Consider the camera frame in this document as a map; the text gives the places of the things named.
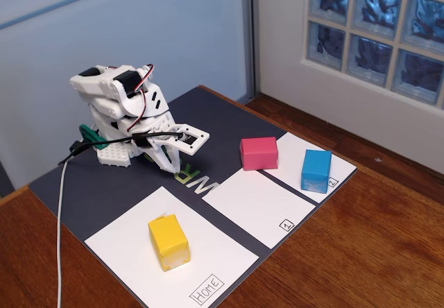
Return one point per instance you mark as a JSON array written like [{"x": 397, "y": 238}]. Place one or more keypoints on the dark mat with WRO print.
[{"x": 104, "y": 190}]

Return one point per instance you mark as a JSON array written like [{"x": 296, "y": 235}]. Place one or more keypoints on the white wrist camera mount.
[{"x": 204, "y": 137}]

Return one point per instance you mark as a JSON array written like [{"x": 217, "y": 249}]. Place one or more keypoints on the yellow paper box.
[{"x": 166, "y": 238}]

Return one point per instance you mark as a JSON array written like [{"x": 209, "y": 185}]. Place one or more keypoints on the green clamp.
[{"x": 91, "y": 137}]

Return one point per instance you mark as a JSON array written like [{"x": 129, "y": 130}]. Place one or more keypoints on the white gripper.
[{"x": 162, "y": 156}]

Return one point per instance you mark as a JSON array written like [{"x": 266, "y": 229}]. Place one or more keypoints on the grey metal post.
[{"x": 249, "y": 37}]

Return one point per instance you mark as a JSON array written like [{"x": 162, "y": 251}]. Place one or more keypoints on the white paper labelled 2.
[{"x": 343, "y": 171}]

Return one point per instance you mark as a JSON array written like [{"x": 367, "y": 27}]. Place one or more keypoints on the white paper labelled 1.
[{"x": 256, "y": 207}]

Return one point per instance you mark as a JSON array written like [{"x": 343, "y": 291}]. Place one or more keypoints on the white paper labelled HOME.
[{"x": 222, "y": 256}]

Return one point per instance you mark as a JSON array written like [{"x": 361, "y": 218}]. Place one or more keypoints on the pink paper box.
[{"x": 258, "y": 153}]

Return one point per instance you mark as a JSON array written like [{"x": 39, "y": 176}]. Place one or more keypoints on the blue paper box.
[{"x": 315, "y": 169}]

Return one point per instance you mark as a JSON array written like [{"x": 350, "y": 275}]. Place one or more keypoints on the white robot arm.
[{"x": 100, "y": 86}]

